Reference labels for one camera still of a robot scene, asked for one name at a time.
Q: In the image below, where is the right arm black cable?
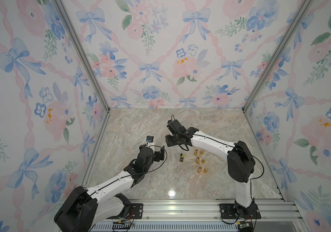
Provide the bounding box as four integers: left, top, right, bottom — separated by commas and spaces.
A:
169, 114, 265, 204

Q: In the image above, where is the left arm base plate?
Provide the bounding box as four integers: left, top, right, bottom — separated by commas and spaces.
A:
108, 204, 143, 219

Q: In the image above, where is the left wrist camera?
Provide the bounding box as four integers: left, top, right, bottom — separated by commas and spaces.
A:
146, 135, 155, 153

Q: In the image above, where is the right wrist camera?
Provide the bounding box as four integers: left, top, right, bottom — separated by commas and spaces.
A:
166, 119, 186, 135

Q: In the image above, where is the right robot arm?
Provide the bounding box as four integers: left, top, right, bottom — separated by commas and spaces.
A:
165, 120, 261, 219

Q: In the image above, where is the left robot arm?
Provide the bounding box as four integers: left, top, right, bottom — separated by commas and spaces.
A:
54, 145, 167, 232

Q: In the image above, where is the aluminium rail frame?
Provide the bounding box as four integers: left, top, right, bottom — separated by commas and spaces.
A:
53, 198, 310, 232

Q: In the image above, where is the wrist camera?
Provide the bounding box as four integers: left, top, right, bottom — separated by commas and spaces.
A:
146, 135, 155, 153
166, 119, 186, 135

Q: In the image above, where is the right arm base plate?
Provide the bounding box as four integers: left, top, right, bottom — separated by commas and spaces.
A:
219, 202, 261, 219

